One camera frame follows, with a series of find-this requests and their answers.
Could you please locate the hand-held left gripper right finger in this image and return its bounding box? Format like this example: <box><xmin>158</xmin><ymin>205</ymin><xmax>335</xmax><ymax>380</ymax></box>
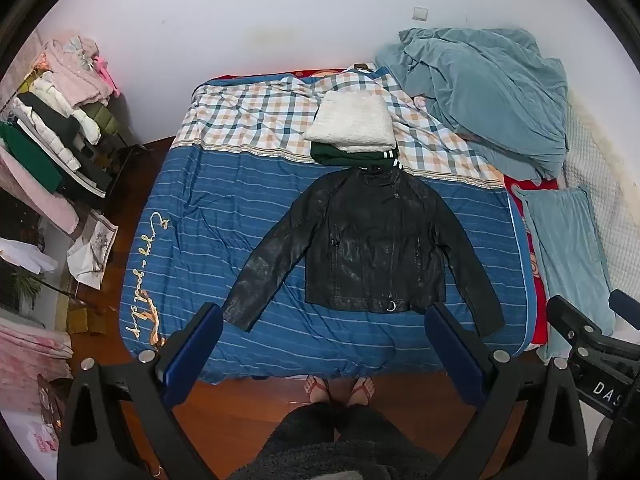
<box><xmin>424</xmin><ymin>302</ymin><xmax>588</xmax><ymax>480</ymax></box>

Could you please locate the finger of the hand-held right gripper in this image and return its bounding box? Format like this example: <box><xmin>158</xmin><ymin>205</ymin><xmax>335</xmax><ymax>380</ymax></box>
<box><xmin>608</xmin><ymin>289</ymin><xmax>640</xmax><ymax>331</ymax></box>
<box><xmin>546</xmin><ymin>296</ymin><xmax>601</xmax><ymax>346</ymax></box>

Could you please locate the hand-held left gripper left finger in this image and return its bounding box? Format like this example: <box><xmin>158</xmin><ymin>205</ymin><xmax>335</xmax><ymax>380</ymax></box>
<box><xmin>56</xmin><ymin>301</ymin><xmax>224</xmax><ymax>480</ymax></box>

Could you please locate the black leather jacket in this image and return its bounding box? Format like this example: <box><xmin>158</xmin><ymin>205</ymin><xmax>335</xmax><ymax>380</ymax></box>
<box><xmin>221</xmin><ymin>166</ymin><xmax>506</xmax><ymax>337</ymax></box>

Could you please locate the rack of hanging clothes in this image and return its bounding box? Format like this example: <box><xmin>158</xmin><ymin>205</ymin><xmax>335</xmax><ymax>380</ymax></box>
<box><xmin>0</xmin><ymin>35</ymin><xmax>123</xmax><ymax>201</ymax></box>

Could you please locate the red patterned sheet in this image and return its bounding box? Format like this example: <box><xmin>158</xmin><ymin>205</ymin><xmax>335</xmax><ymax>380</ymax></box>
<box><xmin>502</xmin><ymin>175</ymin><xmax>551</xmax><ymax>346</ymax></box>

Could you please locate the teal pillow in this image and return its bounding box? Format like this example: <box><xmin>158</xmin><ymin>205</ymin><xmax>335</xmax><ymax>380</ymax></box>
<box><xmin>512</xmin><ymin>185</ymin><xmax>617</xmax><ymax>361</ymax></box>

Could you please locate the cardboard box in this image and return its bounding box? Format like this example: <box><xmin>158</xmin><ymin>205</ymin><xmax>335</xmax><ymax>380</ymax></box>
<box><xmin>67</xmin><ymin>305</ymin><xmax>108</xmax><ymax>333</ymax></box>

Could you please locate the blue striped plaid bedsheet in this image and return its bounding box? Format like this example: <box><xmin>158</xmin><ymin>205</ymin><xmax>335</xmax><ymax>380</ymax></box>
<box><xmin>117</xmin><ymin>67</ymin><xmax>531</xmax><ymax>386</ymax></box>

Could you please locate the white quilted cover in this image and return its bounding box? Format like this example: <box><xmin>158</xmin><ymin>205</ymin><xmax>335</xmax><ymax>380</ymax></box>
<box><xmin>564</xmin><ymin>95</ymin><xmax>640</xmax><ymax>301</ymax></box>

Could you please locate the person's left foot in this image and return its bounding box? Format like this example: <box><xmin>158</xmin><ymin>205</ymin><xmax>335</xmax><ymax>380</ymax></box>
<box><xmin>305</xmin><ymin>376</ymin><xmax>333</xmax><ymax>404</ymax></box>

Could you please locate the white floral paper bag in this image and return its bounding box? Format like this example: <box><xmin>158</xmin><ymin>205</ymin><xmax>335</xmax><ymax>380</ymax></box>
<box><xmin>67</xmin><ymin>210</ymin><xmax>119</xmax><ymax>289</ymax></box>

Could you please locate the person's dark fuzzy clothing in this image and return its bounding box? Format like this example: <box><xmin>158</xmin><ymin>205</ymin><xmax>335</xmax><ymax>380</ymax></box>
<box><xmin>227</xmin><ymin>402</ymin><xmax>443</xmax><ymax>480</ymax></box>

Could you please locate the pink folded fabric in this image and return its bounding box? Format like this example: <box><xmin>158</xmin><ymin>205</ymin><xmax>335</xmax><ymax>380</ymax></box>
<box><xmin>0</xmin><ymin>310</ymin><xmax>73</xmax><ymax>391</ymax></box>

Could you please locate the green plant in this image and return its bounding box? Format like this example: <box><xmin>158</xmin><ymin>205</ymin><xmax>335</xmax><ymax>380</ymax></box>
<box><xmin>10</xmin><ymin>267</ymin><xmax>46</xmax><ymax>306</ymax></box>

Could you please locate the white printed plastic bag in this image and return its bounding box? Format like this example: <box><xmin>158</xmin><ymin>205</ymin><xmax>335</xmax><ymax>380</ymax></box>
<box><xmin>7</xmin><ymin>375</ymin><xmax>66</xmax><ymax>466</ymax></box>

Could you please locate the white cloth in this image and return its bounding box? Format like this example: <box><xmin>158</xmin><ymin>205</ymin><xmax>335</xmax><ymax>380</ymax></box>
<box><xmin>0</xmin><ymin>237</ymin><xmax>58</xmax><ymax>275</ymax></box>

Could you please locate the dark green folded garment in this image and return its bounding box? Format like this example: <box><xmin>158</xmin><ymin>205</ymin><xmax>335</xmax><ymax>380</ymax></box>
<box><xmin>310</xmin><ymin>142</ymin><xmax>403</xmax><ymax>171</ymax></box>

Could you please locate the pink cloth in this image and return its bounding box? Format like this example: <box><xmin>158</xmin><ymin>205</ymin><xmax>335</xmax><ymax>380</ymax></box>
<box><xmin>0</xmin><ymin>150</ymin><xmax>81</xmax><ymax>233</ymax></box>

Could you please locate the teal crumpled blanket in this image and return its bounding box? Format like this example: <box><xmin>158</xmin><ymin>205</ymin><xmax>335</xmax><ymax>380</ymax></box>
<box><xmin>375</xmin><ymin>26</ymin><xmax>569</xmax><ymax>181</ymax></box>

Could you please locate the white fluffy folded garment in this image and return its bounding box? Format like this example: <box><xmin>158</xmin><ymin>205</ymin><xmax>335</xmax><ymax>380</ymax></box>
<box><xmin>304</xmin><ymin>89</ymin><xmax>397</xmax><ymax>153</ymax></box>

